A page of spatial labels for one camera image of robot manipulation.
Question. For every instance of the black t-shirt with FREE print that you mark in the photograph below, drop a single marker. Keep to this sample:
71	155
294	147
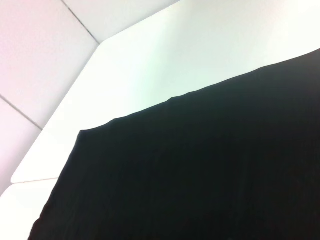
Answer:
200	162

